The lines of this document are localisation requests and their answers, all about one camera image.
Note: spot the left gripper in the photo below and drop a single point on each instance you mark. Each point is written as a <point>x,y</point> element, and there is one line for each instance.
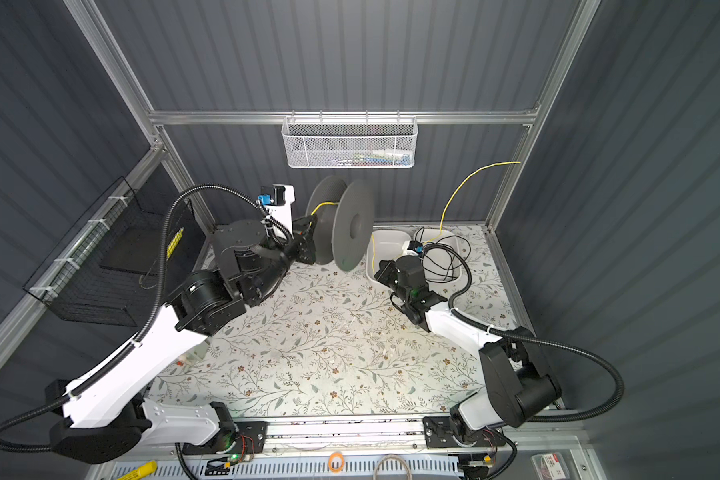
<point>300,242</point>

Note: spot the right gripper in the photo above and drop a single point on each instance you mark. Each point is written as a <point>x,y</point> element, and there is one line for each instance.
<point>387,271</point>

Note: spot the dark grey cable spool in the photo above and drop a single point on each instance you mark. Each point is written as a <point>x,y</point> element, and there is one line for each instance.
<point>345,215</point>

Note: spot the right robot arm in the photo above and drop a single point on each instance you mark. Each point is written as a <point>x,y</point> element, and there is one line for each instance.
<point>519,382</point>

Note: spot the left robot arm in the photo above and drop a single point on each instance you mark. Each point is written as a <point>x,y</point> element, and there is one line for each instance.
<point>102,414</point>

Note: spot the left white tray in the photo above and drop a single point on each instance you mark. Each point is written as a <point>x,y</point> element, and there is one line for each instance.
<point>385,244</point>

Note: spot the white tray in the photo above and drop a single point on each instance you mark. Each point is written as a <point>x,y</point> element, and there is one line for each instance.
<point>441,266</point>
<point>385,244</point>

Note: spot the right white tray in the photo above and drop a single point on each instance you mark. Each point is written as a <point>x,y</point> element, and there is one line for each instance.
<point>441,266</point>

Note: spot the black foam pad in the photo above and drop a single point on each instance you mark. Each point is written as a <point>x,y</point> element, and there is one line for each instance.
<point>135,251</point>

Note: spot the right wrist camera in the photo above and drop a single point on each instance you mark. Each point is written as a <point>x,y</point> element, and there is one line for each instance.
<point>413,247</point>

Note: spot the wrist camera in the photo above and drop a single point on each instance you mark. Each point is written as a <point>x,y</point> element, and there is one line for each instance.
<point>278,200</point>
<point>413,247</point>

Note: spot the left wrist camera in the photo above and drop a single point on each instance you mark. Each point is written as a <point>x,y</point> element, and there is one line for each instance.
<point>278,200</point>

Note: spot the white wire mesh basket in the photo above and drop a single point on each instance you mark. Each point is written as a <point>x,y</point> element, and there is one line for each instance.
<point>361,144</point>

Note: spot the black wire basket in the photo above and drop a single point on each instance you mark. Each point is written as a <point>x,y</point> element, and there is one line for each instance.
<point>107,274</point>

